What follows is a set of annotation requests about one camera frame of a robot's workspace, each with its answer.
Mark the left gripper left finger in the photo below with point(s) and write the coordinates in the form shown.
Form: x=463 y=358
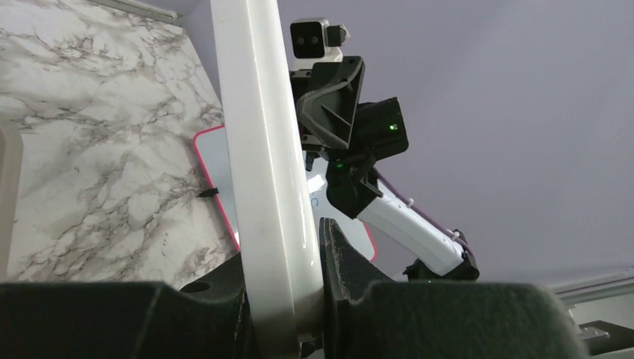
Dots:
x=207 y=318

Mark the white plastic lid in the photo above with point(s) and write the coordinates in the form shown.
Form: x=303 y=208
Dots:
x=277 y=236

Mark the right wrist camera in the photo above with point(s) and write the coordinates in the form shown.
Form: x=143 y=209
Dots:
x=315 y=41

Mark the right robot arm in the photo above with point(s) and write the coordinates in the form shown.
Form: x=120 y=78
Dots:
x=360 y=191

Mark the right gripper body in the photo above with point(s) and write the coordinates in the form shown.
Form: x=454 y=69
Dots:
x=379 y=131

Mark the black whiteboard clip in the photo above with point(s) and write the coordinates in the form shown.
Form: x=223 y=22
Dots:
x=211 y=192

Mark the pink framed whiteboard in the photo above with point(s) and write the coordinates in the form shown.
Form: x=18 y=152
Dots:
x=210 y=145

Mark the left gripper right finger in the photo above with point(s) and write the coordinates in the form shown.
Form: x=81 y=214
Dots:
x=369 y=315

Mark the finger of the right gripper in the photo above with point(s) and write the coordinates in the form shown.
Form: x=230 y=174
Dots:
x=327 y=106

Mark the beige plastic bin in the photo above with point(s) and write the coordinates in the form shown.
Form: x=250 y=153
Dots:
x=11 y=165

